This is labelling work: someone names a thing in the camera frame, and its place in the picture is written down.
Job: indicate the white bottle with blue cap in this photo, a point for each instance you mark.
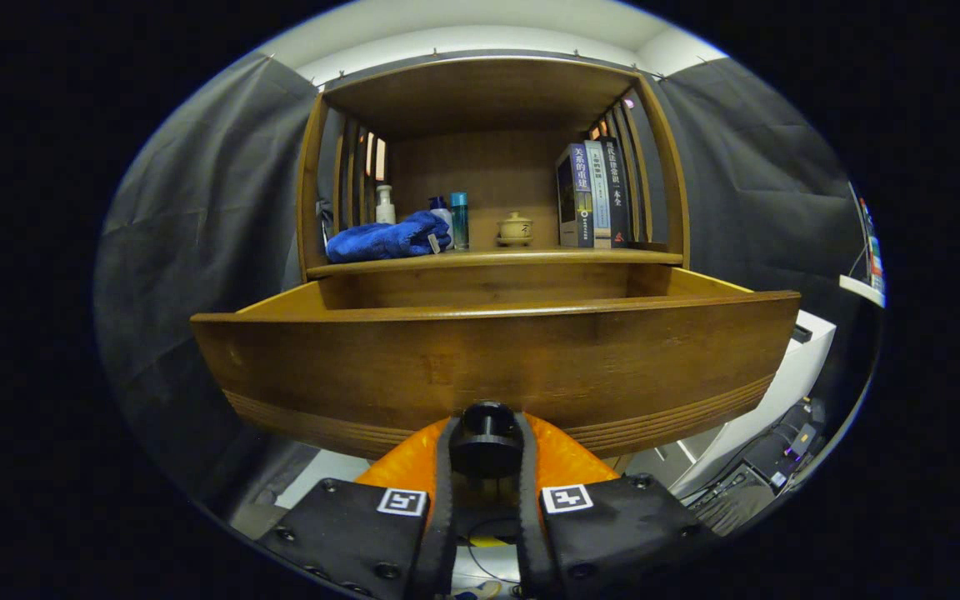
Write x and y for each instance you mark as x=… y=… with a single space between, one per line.
x=444 y=215

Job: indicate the wooden countertop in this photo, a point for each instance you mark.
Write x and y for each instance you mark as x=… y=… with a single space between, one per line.
x=530 y=257

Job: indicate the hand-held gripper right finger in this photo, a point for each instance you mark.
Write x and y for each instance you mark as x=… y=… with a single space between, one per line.
x=613 y=533

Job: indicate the book with pale spine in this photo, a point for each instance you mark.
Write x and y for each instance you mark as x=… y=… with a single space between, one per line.
x=601 y=196

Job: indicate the white shelf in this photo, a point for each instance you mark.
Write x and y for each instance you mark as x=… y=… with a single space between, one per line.
x=863 y=290

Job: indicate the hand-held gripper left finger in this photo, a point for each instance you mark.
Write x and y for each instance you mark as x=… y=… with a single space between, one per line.
x=363 y=533

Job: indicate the wooden drawer with black knob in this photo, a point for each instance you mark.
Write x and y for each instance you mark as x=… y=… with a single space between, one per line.
x=488 y=358

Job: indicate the white pump bottle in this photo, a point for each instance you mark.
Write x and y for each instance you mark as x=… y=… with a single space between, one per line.
x=385 y=208

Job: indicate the book with blue spine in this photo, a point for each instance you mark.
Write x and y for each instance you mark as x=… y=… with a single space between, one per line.
x=572 y=200

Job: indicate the wooden cabinet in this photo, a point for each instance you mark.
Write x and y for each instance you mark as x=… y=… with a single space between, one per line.
x=480 y=167

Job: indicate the lidded ceramic tea cup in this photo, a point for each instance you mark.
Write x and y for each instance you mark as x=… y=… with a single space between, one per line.
x=515 y=228

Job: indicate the black electronic box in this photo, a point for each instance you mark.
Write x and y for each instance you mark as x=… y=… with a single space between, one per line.
x=780 y=454

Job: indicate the teal blue bottle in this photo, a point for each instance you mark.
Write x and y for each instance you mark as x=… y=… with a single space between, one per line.
x=459 y=221

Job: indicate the blue towel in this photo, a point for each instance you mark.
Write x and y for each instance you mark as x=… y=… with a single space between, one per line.
x=380 y=240

